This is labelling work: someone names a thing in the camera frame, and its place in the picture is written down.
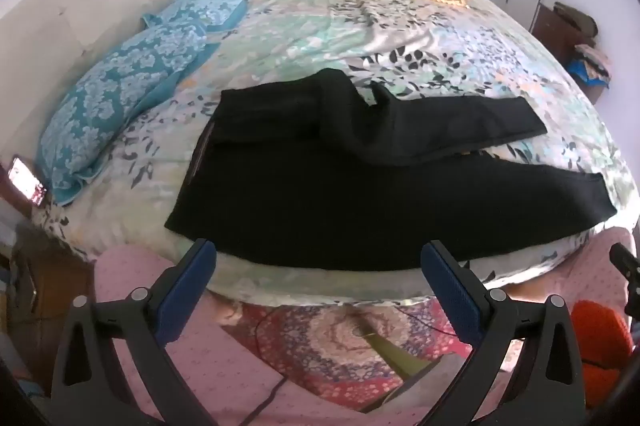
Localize large blue floral pillow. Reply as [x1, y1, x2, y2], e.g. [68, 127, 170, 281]
[37, 23, 208, 207]

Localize wooden cabinet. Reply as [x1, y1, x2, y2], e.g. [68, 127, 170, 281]
[530, 3, 608, 104]

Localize yellow-green object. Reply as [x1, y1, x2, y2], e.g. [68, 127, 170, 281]
[360, 321, 441, 379]

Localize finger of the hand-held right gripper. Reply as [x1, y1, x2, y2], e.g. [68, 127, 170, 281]
[609, 242, 640, 322]

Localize person's pink dotted clothing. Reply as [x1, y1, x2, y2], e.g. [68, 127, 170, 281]
[92, 228, 636, 426]

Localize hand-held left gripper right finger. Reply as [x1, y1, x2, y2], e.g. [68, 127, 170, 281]
[420, 240, 587, 426]

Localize beige headboard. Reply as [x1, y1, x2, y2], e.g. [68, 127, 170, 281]
[0, 0, 211, 161]

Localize bed with floral sheet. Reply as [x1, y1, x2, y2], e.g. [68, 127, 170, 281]
[32, 0, 638, 307]

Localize wooden nightstand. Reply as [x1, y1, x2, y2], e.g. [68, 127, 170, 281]
[0, 186, 96, 397]

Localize olive bag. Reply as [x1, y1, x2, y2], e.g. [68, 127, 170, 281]
[552, 2, 598, 34]

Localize orange knitted item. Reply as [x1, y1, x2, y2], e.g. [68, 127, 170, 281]
[570, 301, 636, 409]

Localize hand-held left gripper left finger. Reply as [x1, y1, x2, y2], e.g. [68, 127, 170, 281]
[50, 238, 218, 426]

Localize black pants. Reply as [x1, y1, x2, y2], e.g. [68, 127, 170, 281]
[164, 67, 618, 271]

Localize smartphone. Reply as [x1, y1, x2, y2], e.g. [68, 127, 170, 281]
[7, 156, 48, 207]

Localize pile of clothes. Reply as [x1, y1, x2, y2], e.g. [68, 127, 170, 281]
[567, 43, 613, 84]

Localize red patterned rug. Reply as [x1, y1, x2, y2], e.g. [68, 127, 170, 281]
[220, 298, 501, 412]

